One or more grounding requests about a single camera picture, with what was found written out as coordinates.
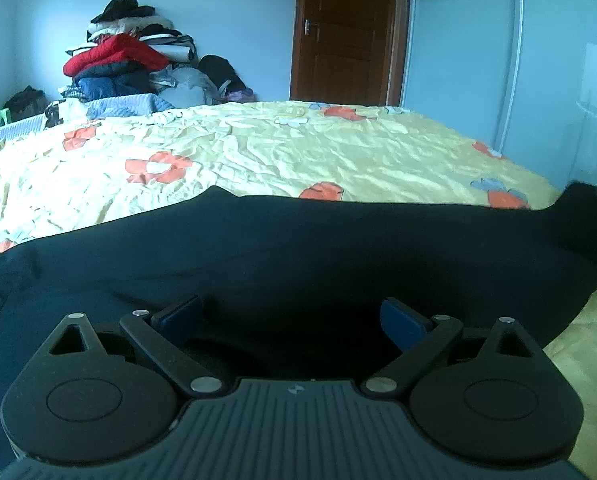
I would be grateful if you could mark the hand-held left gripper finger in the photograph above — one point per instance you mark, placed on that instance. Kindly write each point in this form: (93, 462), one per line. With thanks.
(401, 321)

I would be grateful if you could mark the black pants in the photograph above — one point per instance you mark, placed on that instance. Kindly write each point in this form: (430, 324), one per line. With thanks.
(278, 250)

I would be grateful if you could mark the white floral wardrobe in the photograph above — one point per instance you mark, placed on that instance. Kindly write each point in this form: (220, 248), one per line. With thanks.
(553, 85)

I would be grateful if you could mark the yellow floral bed cover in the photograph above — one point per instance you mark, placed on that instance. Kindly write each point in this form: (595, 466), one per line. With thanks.
(278, 150)

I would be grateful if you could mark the purple cloth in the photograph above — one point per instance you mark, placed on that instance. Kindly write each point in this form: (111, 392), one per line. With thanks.
(241, 95)

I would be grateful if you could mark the brown wooden door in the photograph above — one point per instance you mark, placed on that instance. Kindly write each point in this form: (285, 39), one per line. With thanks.
(348, 35)

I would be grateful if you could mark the black bag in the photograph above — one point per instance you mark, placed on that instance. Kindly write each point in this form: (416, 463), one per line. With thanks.
(218, 70)

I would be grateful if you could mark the grey plastic bag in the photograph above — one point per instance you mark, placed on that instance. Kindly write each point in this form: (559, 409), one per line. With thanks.
(188, 87)

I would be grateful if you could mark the blue quilted blanket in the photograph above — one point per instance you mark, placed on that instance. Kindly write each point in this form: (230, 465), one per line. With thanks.
(128, 102)

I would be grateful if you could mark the pile of clothes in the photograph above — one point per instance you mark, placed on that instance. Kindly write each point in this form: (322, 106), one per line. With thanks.
(118, 55)

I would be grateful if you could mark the black white printed cloth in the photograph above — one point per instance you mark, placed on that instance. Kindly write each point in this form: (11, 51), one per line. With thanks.
(63, 112)

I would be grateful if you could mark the dark brown bag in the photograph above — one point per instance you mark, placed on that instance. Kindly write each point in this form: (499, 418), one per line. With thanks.
(26, 102)

